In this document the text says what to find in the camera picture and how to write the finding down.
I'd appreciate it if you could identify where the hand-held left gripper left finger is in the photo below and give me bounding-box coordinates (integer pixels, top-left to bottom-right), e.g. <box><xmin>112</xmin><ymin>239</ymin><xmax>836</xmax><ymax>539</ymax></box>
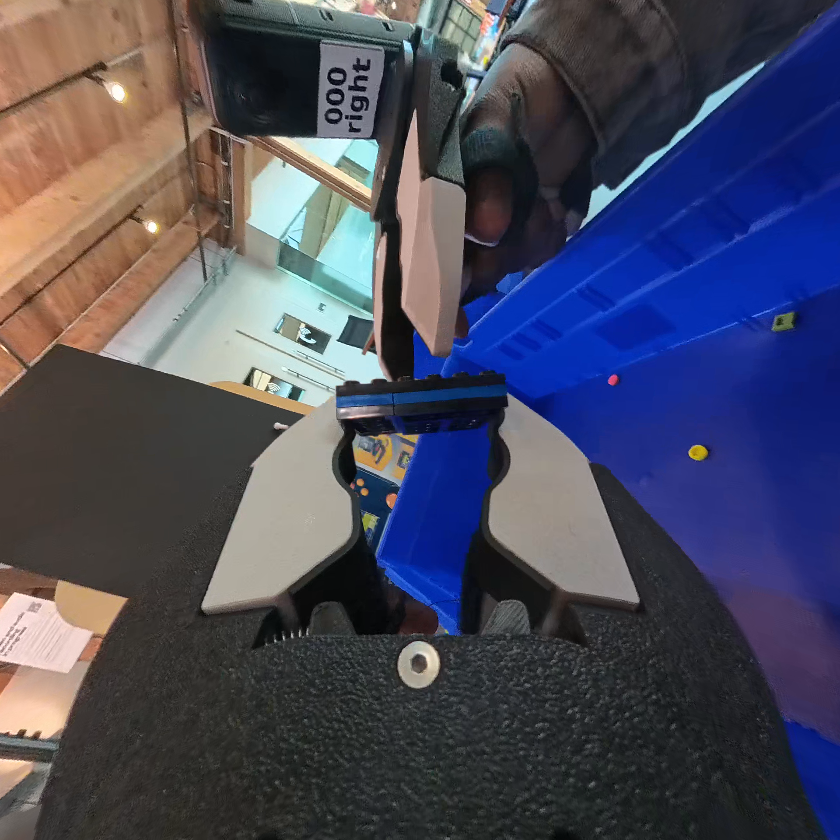
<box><xmin>200</xmin><ymin>395</ymin><xmax>363</xmax><ymax>616</ymax></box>

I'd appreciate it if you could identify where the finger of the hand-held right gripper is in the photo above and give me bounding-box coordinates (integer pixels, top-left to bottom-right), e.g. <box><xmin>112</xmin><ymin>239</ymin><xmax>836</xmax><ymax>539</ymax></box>
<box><xmin>371</xmin><ymin>231</ymin><xmax>416</xmax><ymax>383</ymax></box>
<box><xmin>395</xmin><ymin>123</ymin><xmax>469</xmax><ymax>360</ymax></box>

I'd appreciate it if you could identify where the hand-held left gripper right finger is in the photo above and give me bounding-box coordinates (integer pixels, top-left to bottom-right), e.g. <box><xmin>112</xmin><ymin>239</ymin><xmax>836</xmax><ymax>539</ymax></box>
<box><xmin>479</xmin><ymin>400</ymin><xmax>641</xmax><ymax>613</ymax></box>

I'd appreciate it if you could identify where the black plate with coloured studs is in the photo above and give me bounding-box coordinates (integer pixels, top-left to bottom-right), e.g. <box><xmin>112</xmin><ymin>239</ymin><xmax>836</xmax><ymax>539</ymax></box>
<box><xmin>335</xmin><ymin>371</ymin><xmax>510</xmax><ymax>438</ymax></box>

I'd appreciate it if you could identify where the person's right hand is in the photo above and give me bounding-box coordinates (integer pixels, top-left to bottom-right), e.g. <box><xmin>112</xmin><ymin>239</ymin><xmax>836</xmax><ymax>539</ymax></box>
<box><xmin>459</xmin><ymin>42</ymin><xmax>599</xmax><ymax>306</ymax></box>

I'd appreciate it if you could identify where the blue and yellow toy box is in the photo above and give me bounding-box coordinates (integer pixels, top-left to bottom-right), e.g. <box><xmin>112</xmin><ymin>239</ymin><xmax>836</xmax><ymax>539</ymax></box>
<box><xmin>353</xmin><ymin>433</ymin><xmax>419</xmax><ymax>547</ymax></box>

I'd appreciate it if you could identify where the blue plastic bin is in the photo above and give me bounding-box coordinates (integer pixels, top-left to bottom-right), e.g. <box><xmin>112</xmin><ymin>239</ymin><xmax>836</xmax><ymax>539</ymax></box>
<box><xmin>377</xmin><ymin>7</ymin><xmax>840</xmax><ymax>836</ymax></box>

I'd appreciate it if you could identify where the tall black panel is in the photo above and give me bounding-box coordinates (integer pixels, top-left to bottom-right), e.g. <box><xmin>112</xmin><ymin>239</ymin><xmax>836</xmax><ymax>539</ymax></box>
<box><xmin>0</xmin><ymin>344</ymin><xmax>317</xmax><ymax>599</ymax></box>

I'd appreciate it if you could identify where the white printed paper sheet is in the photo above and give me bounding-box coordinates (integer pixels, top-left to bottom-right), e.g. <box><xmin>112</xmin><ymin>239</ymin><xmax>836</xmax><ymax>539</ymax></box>
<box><xmin>0</xmin><ymin>591</ymin><xmax>94</xmax><ymax>675</ymax></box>

